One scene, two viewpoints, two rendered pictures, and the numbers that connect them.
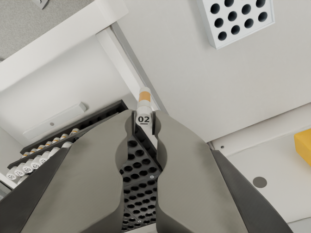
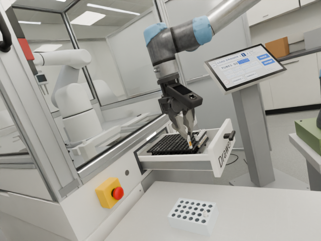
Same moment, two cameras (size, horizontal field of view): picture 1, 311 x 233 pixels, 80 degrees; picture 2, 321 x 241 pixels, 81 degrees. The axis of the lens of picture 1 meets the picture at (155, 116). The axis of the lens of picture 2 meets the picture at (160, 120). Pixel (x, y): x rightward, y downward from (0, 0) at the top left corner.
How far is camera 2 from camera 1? 0.55 m
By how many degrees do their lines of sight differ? 51
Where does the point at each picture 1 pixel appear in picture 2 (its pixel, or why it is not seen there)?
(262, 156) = (126, 187)
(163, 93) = (184, 186)
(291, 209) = (119, 162)
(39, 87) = not seen: hidden behind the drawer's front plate
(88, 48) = not seen: hidden behind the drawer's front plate
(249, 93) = (147, 210)
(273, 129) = (123, 209)
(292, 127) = (116, 211)
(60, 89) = not seen: hidden behind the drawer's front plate
